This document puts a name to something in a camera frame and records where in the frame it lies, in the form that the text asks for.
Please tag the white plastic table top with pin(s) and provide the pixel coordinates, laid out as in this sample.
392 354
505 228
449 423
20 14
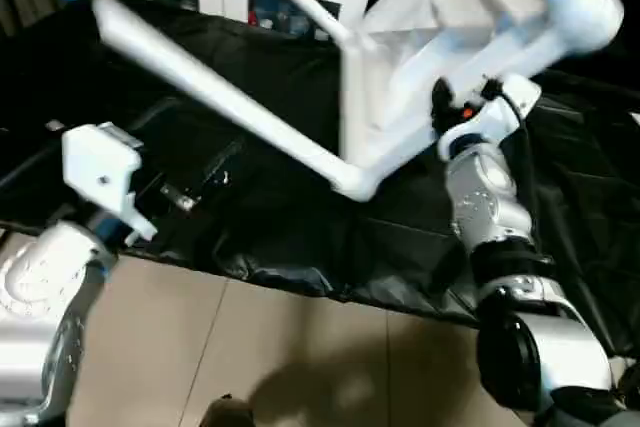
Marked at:
425 72

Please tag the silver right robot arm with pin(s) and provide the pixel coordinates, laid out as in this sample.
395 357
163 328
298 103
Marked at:
480 197

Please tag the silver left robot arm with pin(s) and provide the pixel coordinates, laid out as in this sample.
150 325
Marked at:
45 272

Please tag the black glossy mat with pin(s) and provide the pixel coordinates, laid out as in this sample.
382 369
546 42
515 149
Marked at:
250 222

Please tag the flat white board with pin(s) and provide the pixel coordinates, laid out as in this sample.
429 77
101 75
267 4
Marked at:
636 118

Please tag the small red box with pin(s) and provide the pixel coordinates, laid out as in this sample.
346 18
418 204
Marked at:
252 18

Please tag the grey robot torso front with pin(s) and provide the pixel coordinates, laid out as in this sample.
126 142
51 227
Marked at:
230 412

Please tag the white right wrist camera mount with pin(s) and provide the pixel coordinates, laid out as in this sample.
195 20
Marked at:
500 112

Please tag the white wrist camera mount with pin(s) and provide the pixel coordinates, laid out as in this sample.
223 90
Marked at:
500 112
95 157

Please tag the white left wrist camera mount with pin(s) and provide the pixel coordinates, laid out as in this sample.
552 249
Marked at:
95 157

